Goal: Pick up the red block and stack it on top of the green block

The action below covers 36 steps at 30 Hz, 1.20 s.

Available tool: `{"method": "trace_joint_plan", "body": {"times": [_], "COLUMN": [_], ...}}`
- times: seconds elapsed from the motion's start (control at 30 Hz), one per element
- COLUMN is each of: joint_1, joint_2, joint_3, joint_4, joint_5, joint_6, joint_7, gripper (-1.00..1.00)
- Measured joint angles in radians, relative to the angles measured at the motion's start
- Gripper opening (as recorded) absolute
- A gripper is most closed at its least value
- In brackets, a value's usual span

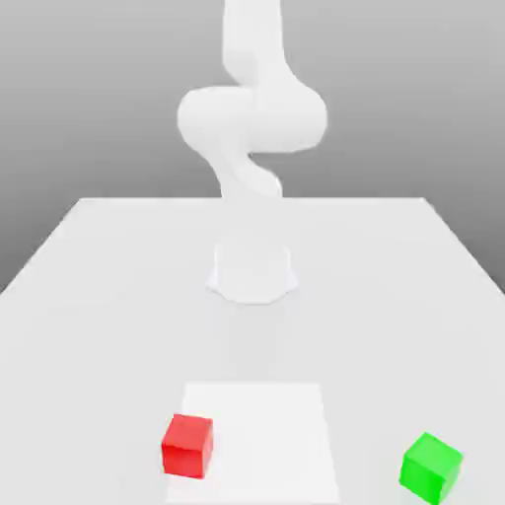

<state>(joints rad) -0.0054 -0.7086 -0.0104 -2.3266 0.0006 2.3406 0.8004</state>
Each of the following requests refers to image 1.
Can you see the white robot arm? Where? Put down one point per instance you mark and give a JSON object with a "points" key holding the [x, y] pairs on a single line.
{"points": [[252, 118]]}

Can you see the small red cube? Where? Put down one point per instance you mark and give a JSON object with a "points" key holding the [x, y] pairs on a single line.
{"points": [[185, 446]]}

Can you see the small green cube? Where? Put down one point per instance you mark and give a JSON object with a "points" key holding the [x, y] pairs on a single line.
{"points": [[430, 467]]}

